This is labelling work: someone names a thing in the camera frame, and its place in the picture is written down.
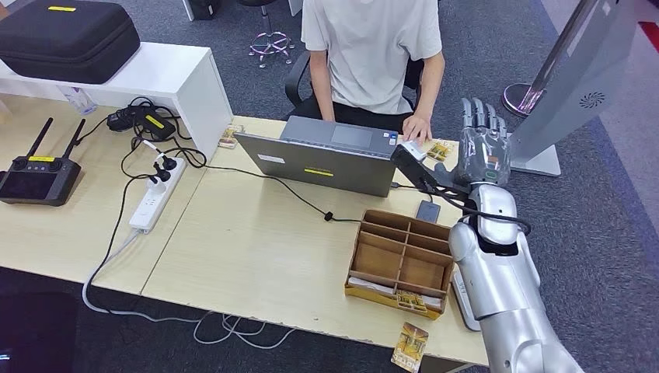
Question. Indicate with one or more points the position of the person's left hand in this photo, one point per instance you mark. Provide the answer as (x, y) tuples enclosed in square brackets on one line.
[(418, 130)]

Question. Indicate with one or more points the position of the person's left forearm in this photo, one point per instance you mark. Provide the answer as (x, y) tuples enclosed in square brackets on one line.
[(430, 85)]

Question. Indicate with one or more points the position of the person's right forearm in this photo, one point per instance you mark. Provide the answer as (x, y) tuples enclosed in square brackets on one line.
[(322, 95)]

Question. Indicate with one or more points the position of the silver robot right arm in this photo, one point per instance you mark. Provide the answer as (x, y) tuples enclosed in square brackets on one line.
[(504, 288)]

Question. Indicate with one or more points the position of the person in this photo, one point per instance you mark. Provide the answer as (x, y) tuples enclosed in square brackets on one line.
[(370, 51)]

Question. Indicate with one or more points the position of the white card reader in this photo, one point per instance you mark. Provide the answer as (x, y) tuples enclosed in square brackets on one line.
[(463, 303)]

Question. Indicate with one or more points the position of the small black external drive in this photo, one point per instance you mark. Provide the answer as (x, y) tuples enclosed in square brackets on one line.
[(428, 211)]

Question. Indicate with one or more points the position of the grey laptop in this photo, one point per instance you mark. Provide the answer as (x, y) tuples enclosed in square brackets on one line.
[(319, 166)]

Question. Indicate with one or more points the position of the chrome stanchion base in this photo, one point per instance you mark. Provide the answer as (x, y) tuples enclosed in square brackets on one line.
[(520, 99)]

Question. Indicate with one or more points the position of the black office chair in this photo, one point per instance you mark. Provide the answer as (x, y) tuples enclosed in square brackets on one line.
[(294, 82)]

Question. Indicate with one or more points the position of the wooden compartment organizer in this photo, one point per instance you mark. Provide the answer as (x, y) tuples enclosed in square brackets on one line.
[(396, 262)]

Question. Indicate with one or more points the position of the white paper sheet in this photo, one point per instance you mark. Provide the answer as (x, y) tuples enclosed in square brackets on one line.
[(368, 286)]

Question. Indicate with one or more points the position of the chrome stool base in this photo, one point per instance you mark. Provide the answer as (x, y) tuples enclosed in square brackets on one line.
[(271, 43)]

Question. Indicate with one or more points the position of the grey kiosk stand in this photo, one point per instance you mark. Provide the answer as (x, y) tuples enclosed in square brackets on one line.
[(582, 77)]

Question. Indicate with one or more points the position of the black floor bin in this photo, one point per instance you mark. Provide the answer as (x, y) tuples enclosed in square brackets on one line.
[(204, 9)]

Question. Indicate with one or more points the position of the black power plug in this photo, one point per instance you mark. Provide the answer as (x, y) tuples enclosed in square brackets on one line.
[(160, 174), (167, 161)]

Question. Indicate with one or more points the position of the white desk shelf riser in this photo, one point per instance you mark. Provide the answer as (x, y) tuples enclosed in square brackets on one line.
[(170, 76)]

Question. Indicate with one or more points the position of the black power adapter yellow label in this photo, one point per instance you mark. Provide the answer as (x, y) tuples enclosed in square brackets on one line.
[(154, 124)]

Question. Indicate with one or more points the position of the white power strip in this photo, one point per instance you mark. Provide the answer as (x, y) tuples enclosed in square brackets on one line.
[(154, 197)]

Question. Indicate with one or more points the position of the clear plastic bottle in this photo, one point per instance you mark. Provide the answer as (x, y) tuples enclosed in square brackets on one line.
[(78, 99)]

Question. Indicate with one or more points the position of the black hard carrying case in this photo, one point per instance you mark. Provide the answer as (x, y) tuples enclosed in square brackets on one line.
[(67, 41)]

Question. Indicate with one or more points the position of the black remote controller with antennas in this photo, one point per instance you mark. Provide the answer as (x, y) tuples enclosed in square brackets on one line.
[(38, 179)]

